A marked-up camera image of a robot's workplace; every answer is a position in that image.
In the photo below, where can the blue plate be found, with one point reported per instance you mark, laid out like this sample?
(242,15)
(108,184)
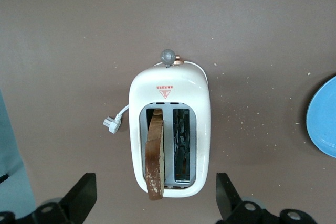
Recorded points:
(324,119)

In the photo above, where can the white toaster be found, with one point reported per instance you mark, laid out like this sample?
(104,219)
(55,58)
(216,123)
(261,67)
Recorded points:
(168,82)

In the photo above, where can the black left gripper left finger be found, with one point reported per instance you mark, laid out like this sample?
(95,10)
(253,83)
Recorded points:
(78,203)

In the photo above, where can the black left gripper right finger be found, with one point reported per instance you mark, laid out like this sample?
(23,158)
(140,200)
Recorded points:
(228,203)

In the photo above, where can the brown bread slice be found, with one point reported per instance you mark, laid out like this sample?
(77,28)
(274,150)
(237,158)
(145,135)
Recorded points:
(154,155)

